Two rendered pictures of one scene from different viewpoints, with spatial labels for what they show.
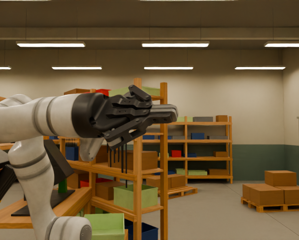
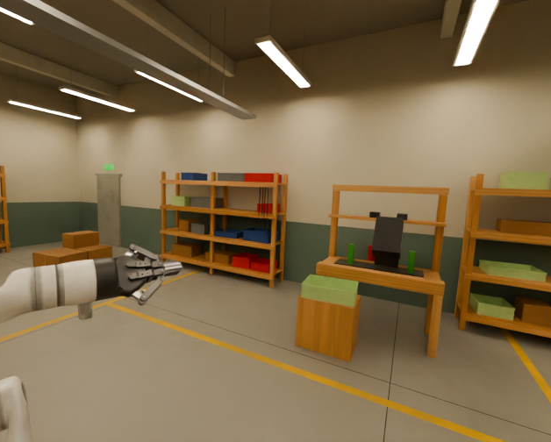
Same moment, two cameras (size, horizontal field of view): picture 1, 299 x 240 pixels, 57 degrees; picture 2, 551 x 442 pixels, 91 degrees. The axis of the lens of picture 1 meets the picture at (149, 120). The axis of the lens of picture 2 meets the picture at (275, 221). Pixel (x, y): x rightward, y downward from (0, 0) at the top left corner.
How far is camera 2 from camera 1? 0.44 m
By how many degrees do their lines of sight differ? 64
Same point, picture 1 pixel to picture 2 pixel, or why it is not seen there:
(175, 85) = not seen: outside the picture
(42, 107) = (46, 284)
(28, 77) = not seen: outside the picture
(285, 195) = (89, 256)
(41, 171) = not seen: outside the picture
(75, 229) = (17, 392)
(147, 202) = not seen: outside the picture
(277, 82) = (70, 131)
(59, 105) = (77, 280)
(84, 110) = (112, 280)
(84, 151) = (88, 311)
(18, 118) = (6, 303)
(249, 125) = (32, 178)
